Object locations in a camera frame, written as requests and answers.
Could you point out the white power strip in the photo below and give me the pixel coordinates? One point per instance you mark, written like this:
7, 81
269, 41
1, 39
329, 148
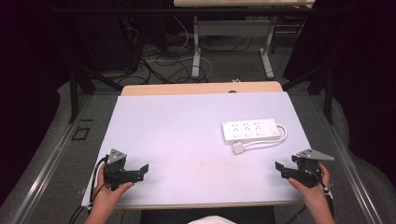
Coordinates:
249, 130

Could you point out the black floor hatch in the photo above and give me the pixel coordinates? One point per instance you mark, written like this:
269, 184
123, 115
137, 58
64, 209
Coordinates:
81, 133

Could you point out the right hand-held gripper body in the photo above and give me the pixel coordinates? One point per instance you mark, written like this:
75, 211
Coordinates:
308, 169

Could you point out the black metal stand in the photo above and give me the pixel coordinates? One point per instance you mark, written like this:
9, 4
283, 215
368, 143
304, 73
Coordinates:
77, 84
325, 87

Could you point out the white desk with metal legs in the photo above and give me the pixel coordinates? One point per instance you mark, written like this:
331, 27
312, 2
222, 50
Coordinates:
232, 28

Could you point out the metal floor rail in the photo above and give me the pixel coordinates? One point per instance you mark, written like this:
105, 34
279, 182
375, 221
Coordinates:
345, 161
46, 165

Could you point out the black horizontal bar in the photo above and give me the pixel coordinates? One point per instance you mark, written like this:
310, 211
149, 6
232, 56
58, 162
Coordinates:
186, 10

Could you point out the person's white clothing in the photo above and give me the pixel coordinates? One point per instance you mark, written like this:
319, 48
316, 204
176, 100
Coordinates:
211, 220

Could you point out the white power plug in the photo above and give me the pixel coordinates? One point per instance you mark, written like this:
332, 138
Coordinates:
238, 148

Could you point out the wooden table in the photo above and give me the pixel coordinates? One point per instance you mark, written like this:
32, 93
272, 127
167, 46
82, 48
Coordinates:
199, 88

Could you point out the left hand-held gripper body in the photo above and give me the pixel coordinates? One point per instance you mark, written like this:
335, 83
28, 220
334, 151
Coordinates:
115, 165

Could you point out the person's left hand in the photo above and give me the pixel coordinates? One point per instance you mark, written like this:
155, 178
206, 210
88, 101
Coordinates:
107, 196

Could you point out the person's right hand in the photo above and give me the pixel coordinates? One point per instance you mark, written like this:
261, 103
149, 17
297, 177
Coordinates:
311, 194

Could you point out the white table mat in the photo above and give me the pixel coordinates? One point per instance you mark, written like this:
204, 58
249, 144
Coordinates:
193, 140

